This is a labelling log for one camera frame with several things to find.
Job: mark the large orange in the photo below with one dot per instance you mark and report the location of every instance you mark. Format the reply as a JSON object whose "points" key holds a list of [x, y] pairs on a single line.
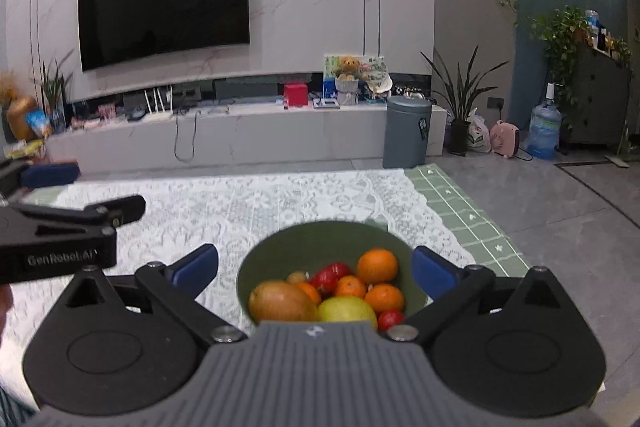
{"points": [[377, 266]]}

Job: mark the green checked table mat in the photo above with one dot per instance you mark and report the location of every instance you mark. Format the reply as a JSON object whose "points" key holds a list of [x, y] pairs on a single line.
{"points": [[472, 238]]}

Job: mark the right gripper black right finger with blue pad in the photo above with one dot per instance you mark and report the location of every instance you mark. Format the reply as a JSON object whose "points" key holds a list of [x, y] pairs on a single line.
{"points": [[475, 303]]}

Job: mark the blue snack bag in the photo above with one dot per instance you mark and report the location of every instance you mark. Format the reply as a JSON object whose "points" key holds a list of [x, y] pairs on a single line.
{"points": [[39, 122]]}

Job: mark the small orange in bowl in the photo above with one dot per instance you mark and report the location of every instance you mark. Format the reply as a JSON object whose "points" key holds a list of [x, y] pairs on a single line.
{"points": [[350, 286]]}

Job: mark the green potted plant right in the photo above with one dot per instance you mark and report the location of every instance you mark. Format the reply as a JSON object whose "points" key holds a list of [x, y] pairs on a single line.
{"points": [[460, 92]]}

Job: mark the stack of books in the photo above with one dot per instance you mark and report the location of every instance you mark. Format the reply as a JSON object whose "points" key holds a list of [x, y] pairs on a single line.
{"points": [[25, 150]]}

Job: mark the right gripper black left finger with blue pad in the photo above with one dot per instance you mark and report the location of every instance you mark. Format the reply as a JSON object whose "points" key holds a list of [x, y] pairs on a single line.
{"points": [[168, 291]]}

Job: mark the red box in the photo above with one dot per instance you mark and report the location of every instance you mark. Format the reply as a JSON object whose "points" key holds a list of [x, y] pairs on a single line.
{"points": [[295, 94]]}

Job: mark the dark grey cabinet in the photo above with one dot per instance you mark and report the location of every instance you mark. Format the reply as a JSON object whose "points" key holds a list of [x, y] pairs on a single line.
{"points": [[602, 89]]}

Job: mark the green potted plant left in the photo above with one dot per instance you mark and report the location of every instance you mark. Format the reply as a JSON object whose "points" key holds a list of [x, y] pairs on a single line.
{"points": [[52, 82]]}

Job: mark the blue water jug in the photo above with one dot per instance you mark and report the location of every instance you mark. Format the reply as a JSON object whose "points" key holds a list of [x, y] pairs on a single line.
{"points": [[544, 127]]}

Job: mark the green colander bowl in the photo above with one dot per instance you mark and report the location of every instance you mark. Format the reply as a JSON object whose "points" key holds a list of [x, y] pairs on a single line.
{"points": [[313, 246]]}

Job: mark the grey blue trash bin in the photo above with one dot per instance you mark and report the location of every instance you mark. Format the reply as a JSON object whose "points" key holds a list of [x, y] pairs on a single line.
{"points": [[406, 133]]}

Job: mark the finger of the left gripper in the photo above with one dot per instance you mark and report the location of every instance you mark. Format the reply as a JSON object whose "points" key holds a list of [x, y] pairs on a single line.
{"points": [[41, 242], [47, 175]]}

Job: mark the golden vase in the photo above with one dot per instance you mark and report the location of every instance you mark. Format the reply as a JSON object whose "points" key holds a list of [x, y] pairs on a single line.
{"points": [[16, 117]]}

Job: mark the white lace tablecloth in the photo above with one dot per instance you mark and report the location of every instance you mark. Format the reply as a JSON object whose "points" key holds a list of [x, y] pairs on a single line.
{"points": [[236, 212]]}

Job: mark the white marble tv console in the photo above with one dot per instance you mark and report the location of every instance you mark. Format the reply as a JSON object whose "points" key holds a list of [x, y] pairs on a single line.
{"points": [[233, 135]]}

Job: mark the red yellow mango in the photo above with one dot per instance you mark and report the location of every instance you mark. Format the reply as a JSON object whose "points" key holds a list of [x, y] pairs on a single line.
{"points": [[281, 302]]}

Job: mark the white plastic bag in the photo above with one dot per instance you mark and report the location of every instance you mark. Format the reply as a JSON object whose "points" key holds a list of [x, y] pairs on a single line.
{"points": [[478, 133]]}

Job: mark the yellow lemon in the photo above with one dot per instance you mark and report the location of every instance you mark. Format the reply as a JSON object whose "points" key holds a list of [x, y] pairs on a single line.
{"points": [[347, 309]]}

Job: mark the red cherry tomato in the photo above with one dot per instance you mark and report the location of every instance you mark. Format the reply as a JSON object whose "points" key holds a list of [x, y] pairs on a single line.
{"points": [[388, 319], [326, 280]]}

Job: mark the white wifi router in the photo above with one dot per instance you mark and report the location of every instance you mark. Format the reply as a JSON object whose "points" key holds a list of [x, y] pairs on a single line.
{"points": [[159, 104]]}

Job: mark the green potted plant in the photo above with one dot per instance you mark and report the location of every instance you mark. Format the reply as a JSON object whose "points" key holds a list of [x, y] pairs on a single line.
{"points": [[460, 92], [52, 82]]}

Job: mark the brown kiwi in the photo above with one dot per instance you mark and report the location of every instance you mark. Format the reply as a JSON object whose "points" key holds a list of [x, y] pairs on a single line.
{"points": [[297, 277]]}

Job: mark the teddy bear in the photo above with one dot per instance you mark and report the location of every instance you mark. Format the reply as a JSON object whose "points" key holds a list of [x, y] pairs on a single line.
{"points": [[348, 68]]}

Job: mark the black wall television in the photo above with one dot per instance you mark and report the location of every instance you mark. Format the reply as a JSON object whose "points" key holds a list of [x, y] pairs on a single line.
{"points": [[118, 31]]}

